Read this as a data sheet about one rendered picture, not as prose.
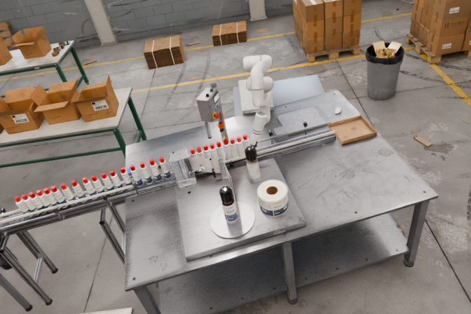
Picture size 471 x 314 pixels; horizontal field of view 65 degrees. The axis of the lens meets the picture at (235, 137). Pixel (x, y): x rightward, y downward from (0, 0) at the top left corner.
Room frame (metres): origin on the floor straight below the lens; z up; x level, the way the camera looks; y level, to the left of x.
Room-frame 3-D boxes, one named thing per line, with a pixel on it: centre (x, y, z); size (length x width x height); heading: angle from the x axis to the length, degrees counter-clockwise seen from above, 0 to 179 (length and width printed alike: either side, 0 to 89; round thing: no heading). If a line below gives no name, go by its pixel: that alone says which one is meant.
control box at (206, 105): (2.35, 0.14, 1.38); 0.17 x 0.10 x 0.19; 152
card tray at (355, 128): (2.39, -0.97, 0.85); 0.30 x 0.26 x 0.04; 97
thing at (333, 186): (2.19, -0.11, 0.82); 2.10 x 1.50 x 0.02; 97
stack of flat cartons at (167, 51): (6.39, 0.96, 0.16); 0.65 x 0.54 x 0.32; 90
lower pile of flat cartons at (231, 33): (6.79, -0.28, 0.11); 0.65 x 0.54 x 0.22; 82
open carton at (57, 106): (3.68, 1.79, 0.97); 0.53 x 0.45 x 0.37; 177
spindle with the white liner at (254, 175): (2.00, -0.08, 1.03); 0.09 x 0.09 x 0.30
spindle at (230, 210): (1.66, 0.13, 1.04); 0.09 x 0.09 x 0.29
